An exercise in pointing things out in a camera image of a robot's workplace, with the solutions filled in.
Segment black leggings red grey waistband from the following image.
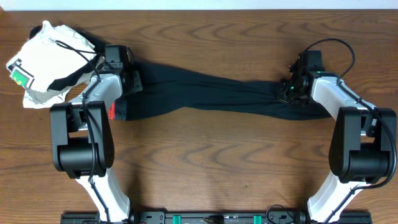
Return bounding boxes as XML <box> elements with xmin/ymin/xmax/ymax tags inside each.
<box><xmin>109</xmin><ymin>62</ymin><xmax>329</xmax><ymax>121</ymax></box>

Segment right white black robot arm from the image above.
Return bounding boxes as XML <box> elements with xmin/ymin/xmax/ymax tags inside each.
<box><xmin>278</xmin><ymin>65</ymin><xmax>397</xmax><ymax>223</ymax></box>

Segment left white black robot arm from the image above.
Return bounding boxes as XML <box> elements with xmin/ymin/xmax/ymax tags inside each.
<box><xmin>50</xmin><ymin>62</ymin><xmax>141</xmax><ymax>223</ymax></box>

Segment black folded garment in stack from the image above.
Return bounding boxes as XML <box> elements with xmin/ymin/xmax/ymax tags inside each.
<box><xmin>29</xmin><ymin>24</ymin><xmax>106</xmax><ymax>91</ymax></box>

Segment grey folded garment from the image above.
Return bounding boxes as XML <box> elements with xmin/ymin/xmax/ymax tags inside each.
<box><xmin>24</xmin><ymin>55</ymin><xmax>107</xmax><ymax>105</ymax></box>

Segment white printed folded t-shirt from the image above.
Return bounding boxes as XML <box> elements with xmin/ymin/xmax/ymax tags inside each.
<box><xmin>6</xmin><ymin>21</ymin><xmax>96</xmax><ymax>93</ymax></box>

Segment white bottom folded garment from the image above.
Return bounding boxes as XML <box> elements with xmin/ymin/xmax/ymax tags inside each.
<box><xmin>22</xmin><ymin>89</ymin><xmax>68</xmax><ymax>109</ymax></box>

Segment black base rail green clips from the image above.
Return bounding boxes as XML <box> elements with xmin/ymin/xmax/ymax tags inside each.
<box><xmin>60</xmin><ymin>210</ymin><xmax>373</xmax><ymax>224</ymax></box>

